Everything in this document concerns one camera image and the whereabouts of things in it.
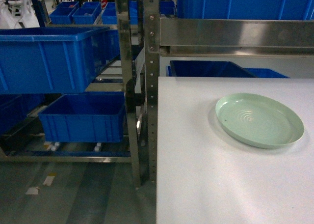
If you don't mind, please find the stainless steel rack upright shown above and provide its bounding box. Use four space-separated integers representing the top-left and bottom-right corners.
115 0 160 187

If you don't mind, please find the blue crate lower shelf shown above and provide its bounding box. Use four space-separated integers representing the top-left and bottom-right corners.
39 92 126 142

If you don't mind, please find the light green round plate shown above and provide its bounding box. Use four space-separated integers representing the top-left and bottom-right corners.
215 93 305 149

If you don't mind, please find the large blue crate upper shelf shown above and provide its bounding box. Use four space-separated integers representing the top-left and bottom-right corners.
0 27 109 94

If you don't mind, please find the large blue bin upper right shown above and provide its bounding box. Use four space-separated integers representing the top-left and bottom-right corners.
177 0 314 21

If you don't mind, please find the blue bin below rail left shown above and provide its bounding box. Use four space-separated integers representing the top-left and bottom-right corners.
166 60 257 78

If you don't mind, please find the blue bin below rail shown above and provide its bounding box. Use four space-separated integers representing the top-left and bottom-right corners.
245 68 288 79
166 60 257 78

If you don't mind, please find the stainless steel shelf rail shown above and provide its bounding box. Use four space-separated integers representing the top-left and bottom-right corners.
157 18 314 57

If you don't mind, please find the blue bin below rail centre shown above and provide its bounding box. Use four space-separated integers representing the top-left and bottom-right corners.
245 68 288 79

